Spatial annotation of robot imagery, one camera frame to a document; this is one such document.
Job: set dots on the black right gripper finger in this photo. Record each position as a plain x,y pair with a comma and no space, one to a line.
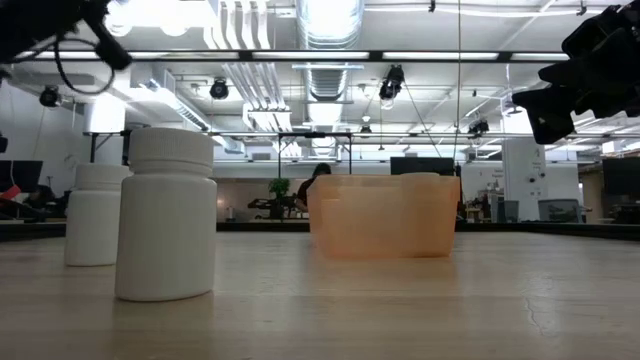
565,75
547,98

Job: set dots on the white plastic pill bottle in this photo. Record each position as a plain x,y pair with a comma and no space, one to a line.
167,225
92,225

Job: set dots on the black background robot arm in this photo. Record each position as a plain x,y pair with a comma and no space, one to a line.
260,204

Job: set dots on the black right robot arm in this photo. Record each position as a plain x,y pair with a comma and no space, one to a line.
634,65

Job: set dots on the translucent orange plastic basket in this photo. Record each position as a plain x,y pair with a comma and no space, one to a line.
385,220

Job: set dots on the black hanging ceiling lamp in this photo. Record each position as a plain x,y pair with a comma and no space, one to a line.
219,89
50,96
391,82
478,127

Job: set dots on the white square pillar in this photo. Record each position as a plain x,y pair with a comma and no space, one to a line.
523,175

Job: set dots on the black flat monitor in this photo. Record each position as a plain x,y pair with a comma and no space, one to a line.
621,175
422,165
22,175

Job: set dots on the grey waste bin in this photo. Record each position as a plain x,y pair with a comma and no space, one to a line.
511,210

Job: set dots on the red object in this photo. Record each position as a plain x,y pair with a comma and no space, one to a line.
10,192

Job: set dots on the person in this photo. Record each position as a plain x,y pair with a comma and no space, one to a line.
301,195

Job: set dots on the small green potted plant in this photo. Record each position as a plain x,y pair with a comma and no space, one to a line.
279,187

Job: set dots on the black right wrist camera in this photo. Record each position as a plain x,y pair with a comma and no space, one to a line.
550,125

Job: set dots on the silver round ceiling duct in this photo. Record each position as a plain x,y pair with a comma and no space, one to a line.
330,25

